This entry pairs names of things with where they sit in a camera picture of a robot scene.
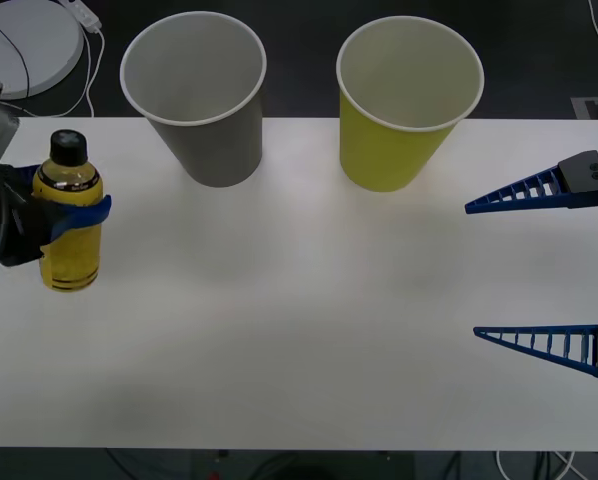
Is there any grey plastic waste bin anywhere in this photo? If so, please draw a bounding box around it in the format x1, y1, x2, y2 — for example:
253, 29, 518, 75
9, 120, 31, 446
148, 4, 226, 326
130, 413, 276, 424
119, 12, 269, 189

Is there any grey floor socket box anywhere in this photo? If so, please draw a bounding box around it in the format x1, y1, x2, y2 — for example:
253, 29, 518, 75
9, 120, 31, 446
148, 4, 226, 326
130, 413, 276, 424
571, 94, 598, 120

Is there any thin black cable on disc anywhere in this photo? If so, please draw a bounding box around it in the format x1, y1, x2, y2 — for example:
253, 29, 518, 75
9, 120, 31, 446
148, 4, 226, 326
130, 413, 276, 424
0, 9, 33, 99

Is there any round grey floor disc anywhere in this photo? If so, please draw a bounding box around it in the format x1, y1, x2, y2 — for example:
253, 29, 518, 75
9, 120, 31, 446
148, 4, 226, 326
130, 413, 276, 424
0, 0, 85, 101

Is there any white power strip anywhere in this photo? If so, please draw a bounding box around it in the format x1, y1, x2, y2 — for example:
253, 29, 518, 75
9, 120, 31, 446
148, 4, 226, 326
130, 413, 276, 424
61, 0, 103, 34

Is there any yellow bottle with black cap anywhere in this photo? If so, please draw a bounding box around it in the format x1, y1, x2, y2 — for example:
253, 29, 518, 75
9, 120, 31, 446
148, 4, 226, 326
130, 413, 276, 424
31, 129, 105, 294

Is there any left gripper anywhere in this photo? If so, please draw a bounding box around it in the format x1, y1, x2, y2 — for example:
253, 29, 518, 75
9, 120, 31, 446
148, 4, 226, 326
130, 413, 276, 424
0, 160, 113, 267

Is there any yellow-green plastic waste bin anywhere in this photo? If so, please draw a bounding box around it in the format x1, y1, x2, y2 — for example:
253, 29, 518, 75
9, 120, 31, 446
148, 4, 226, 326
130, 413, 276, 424
335, 14, 485, 194

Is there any white cable under table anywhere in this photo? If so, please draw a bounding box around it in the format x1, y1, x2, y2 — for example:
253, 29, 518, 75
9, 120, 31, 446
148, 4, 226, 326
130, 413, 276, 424
495, 449, 583, 480

